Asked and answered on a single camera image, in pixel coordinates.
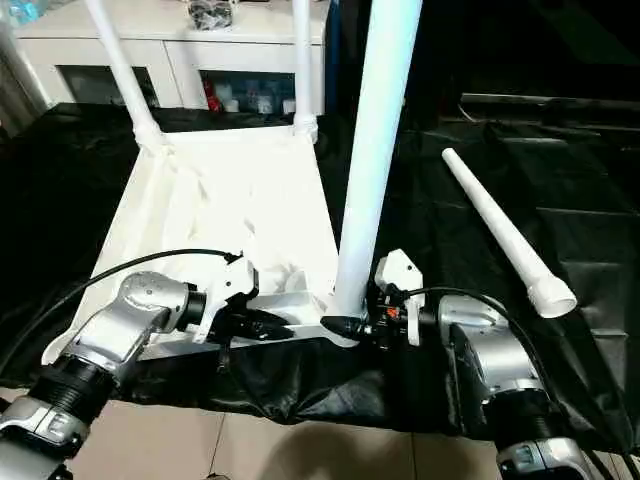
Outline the white plastic table top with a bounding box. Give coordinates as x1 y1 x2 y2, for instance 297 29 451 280
42 128 366 366

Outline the white plastic table leg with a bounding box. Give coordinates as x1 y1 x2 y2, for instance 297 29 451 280
290 0 321 143
85 0 169 153
441 148 579 319
328 0 426 346

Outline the black plastic mat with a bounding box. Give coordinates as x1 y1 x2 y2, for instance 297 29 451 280
0 100 640 441

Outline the white sideboard with glass doors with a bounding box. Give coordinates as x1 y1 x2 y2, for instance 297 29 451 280
15 0 329 113

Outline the long black bar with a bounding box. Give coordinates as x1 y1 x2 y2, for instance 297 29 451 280
460 92 640 126

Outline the dark object on cabinet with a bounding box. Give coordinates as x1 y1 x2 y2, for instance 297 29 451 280
188 0 236 31

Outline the grey curtain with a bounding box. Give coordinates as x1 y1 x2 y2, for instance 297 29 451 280
0 30 46 136

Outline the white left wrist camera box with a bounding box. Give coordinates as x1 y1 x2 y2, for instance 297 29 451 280
195 255 259 346

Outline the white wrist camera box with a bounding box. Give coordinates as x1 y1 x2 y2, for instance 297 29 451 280
374 250 421 346
195 255 259 346

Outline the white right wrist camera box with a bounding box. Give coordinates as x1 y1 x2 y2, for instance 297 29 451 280
374 250 421 346

